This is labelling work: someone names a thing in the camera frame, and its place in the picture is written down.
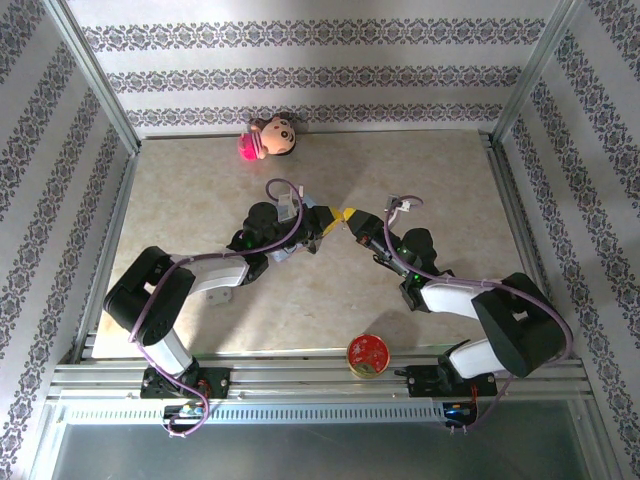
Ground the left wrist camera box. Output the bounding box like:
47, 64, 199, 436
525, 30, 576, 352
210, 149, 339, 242
276, 191, 305, 222

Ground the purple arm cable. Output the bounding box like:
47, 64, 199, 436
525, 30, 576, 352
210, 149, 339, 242
127, 177, 307, 441
383, 193, 574, 437

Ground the aluminium front frame rail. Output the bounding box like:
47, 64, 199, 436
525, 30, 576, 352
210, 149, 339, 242
47, 349, 594, 402

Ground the aluminium back frame rail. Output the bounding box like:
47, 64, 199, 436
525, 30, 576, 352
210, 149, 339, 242
138, 128, 495, 140

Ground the aluminium frame post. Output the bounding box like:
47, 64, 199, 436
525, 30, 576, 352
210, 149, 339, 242
489, 0, 586, 146
42, 0, 144, 156

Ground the small circuit board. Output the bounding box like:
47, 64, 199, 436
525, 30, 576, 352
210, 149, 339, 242
163, 403, 207, 420
442, 401, 479, 421

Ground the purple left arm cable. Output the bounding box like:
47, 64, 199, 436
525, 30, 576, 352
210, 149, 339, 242
127, 177, 307, 441

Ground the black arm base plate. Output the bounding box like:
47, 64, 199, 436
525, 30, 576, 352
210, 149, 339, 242
406, 366, 500, 400
139, 366, 232, 400

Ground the grey steel sheet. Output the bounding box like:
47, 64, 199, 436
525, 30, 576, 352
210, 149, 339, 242
47, 422, 599, 480

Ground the pink plush doll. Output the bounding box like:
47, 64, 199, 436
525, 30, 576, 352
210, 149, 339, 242
237, 113, 300, 162

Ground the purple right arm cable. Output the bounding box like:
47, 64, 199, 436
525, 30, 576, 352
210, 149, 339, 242
383, 193, 574, 437

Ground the slotted grey cable duct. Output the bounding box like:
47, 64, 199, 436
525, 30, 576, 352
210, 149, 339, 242
62, 402, 449, 426

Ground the aluminium side frame rail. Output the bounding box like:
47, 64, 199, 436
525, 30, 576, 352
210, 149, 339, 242
69, 149, 144, 364
482, 130, 554, 301

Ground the round red tin can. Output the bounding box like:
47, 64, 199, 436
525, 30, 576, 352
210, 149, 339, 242
346, 333, 392, 380

